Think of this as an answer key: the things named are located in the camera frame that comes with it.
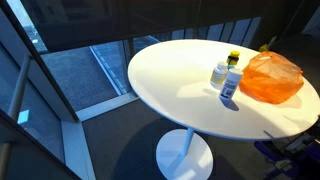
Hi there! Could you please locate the tall white plastic bottle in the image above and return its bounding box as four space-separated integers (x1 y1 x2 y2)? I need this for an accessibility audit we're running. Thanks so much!
218 68 244 100

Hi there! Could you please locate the white bottle beige label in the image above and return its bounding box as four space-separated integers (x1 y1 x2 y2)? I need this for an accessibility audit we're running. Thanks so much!
209 61 229 90

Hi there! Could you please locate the dark bottle yellow cap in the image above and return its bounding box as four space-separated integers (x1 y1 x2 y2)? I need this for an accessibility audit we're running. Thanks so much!
226 50 241 66

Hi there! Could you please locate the orange plastic bag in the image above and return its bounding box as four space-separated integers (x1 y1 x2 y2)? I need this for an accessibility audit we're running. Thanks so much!
238 50 305 105

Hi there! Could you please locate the yellow clamp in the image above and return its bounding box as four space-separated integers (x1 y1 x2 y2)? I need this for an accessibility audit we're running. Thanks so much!
258 35 278 53

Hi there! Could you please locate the purple bar clamp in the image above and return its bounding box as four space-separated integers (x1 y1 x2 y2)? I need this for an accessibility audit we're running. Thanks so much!
253 139 301 178

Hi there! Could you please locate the grey metal handrail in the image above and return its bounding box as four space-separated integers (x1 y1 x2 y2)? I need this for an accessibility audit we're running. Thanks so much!
0 54 33 180

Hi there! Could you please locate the white table pedestal base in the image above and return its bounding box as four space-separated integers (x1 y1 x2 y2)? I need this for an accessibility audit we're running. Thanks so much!
155 128 214 180

